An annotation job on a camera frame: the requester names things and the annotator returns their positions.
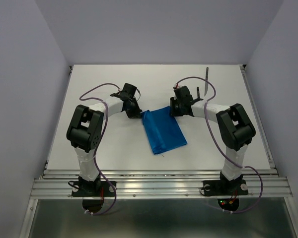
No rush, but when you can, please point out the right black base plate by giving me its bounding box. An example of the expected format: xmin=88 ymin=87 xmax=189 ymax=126
xmin=200 ymin=180 xmax=248 ymax=197

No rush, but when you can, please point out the steel knife black handle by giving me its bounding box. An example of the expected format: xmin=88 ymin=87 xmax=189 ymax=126
xmin=204 ymin=67 xmax=209 ymax=96

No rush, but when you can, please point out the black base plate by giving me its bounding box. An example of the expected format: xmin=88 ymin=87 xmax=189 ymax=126
xmin=200 ymin=180 xmax=248 ymax=197
xmin=70 ymin=181 xmax=115 ymax=198

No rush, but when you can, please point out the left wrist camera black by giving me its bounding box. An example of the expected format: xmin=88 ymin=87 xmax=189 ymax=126
xmin=121 ymin=83 xmax=138 ymax=98

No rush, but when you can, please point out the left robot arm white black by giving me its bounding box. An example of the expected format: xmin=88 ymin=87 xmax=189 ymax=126
xmin=66 ymin=95 xmax=142 ymax=197

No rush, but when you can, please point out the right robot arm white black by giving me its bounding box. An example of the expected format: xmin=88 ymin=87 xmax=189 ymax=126
xmin=170 ymin=97 xmax=256 ymax=196

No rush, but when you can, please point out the steel fork black handle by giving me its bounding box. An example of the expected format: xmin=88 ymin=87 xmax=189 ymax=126
xmin=196 ymin=87 xmax=201 ymax=100

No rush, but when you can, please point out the blue cloth napkin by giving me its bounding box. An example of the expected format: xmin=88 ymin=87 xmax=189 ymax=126
xmin=142 ymin=106 xmax=187 ymax=155

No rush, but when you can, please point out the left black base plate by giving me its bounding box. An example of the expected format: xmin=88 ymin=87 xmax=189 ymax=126
xmin=70 ymin=181 xmax=115 ymax=198

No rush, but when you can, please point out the aluminium front rail frame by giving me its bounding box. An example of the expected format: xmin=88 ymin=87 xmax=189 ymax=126
xmin=30 ymin=168 xmax=293 ymax=199

